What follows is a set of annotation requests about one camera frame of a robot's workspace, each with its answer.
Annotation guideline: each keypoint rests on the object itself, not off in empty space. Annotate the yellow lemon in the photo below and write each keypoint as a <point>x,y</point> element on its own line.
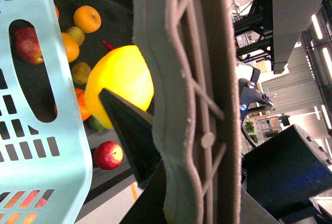
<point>123,71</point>

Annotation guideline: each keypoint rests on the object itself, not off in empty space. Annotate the red apple front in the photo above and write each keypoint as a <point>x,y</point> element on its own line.
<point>108,155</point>

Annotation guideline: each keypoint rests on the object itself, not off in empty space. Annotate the orange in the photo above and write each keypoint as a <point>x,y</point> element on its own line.
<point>71,47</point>
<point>87,19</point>

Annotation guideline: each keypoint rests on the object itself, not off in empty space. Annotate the green lime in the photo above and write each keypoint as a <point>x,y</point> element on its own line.
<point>95,124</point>

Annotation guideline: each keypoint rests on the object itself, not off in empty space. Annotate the red yellow apple centre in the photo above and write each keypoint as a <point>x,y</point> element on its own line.
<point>27,46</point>

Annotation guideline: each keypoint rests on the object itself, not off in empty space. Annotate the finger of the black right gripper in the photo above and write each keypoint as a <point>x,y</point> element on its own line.
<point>133,127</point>

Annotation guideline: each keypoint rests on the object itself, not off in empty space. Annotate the red chili pepper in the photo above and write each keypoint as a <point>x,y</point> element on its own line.
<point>108,45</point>

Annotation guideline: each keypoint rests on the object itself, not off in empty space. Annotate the black metal shelf frame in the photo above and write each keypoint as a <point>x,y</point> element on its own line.
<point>260,21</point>

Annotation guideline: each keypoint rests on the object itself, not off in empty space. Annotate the large orange mandarin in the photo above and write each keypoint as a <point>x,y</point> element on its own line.
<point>84,110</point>

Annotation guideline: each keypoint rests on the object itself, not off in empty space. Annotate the small orange tangerine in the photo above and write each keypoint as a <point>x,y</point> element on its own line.
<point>57,12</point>

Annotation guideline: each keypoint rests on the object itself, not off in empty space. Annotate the kiwi upper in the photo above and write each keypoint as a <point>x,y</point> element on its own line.
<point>77,34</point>

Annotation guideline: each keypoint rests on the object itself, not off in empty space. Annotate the orange right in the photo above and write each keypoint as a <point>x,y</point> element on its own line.
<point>87,19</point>

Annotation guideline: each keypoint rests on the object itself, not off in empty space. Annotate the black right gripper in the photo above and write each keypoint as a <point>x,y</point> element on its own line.
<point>189,48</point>

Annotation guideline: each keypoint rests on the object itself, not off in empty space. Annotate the light blue shopping basket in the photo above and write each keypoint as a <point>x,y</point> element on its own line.
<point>46,166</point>

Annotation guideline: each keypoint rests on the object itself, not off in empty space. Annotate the orange centre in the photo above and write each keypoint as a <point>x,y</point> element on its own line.
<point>71,47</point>

